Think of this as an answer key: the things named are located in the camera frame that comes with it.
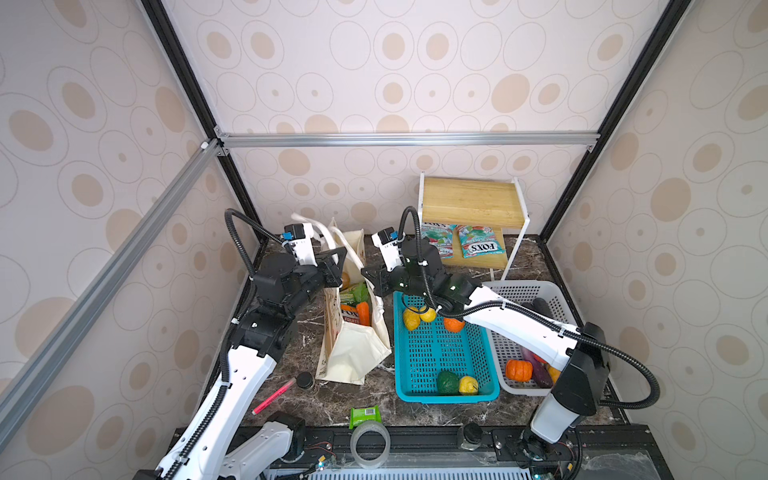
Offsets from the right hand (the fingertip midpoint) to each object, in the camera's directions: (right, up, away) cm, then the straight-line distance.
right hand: (362, 272), depth 72 cm
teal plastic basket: (+17, -25, +17) cm, 35 cm away
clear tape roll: (+1, -39, +2) cm, 39 cm away
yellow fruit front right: (+27, -30, +6) cm, 41 cm away
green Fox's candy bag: (+35, +9, +22) cm, 42 cm away
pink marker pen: (-25, -34, +9) cm, 43 cm away
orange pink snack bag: (-5, -12, +14) cm, 19 cm away
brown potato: (-7, -3, +22) cm, 23 cm away
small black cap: (-15, -27, +2) cm, 31 cm away
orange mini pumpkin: (+41, -26, +7) cm, 49 cm away
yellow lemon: (+13, -15, +20) cm, 28 cm away
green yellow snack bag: (-4, -7, +17) cm, 19 cm away
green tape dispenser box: (-1, -37, +5) cm, 38 cm away
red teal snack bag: (+23, +11, +22) cm, 34 cm away
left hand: (-1, +6, -8) cm, 10 cm away
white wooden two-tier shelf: (+31, +19, +12) cm, 38 cm away
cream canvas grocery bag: (-4, -21, +5) cm, 22 cm away
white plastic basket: (+56, -9, +23) cm, 61 cm away
